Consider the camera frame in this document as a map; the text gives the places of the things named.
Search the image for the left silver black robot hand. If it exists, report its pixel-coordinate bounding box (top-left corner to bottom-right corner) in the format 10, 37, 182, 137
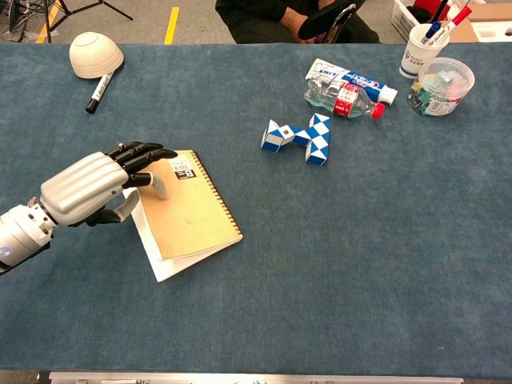
39, 141, 178, 228

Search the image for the yellow spiral notebook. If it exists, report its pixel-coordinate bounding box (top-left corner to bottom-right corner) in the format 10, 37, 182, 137
122, 149, 244, 283

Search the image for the black white marker pen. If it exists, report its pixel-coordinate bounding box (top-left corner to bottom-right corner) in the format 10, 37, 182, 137
84, 70, 117, 114

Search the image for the white upturned bowl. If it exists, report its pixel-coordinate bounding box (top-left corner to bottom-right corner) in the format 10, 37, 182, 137
68, 31, 126, 80

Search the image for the black tripod stand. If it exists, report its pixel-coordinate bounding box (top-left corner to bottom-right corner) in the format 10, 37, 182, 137
0, 0, 134, 44

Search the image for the blue table cloth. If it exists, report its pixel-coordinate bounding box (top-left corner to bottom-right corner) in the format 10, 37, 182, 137
0, 42, 512, 378

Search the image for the blue white snake puzzle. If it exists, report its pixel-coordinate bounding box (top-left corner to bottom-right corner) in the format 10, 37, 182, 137
260, 112, 333, 166

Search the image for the person in black clothes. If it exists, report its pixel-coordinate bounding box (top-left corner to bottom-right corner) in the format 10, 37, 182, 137
214, 0, 382, 45

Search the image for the clear red-capped water bottle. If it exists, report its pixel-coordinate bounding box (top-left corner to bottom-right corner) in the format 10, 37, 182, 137
302, 77, 386, 121

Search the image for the white blue toothpaste tube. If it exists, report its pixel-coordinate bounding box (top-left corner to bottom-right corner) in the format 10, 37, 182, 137
305, 58, 399, 106

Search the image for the black chair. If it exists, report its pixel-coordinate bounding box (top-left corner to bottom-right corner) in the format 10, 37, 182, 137
298, 0, 367, 44

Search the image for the white paper cup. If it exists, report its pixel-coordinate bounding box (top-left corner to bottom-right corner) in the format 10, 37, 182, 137
398, 22, 451, 80

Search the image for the white plastic basket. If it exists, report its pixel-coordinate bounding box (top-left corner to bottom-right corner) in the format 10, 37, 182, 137
390, 0, 473, 42

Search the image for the clear tub of clips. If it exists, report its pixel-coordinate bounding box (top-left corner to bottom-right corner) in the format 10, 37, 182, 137
406, 56, 476, 118

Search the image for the blue-capped marker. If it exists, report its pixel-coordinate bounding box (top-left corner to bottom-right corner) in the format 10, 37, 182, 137
419, 21, 442, 46

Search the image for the red-capped marker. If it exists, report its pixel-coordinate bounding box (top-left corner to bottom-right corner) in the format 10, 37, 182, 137
426, 5, 473, 46

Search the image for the cardboard box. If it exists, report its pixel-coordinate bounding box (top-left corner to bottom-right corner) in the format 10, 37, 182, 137
448, 2, 512, 44

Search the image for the silver metal rail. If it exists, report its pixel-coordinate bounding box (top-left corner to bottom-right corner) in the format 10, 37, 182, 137
38, 370, 465, 384

